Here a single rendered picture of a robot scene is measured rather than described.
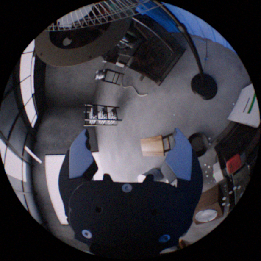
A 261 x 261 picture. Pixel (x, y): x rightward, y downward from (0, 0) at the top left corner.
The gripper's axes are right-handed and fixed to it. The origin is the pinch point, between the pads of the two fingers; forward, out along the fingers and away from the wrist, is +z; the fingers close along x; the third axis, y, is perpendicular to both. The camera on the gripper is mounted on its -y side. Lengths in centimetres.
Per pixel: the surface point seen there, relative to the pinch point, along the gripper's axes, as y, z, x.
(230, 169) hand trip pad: 11.9, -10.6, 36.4
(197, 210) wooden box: 87, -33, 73
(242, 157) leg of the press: 10, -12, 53
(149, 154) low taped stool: 73, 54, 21
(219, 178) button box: 26, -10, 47
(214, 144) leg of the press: 39, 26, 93
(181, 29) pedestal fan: -42, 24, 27
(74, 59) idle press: -35, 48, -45
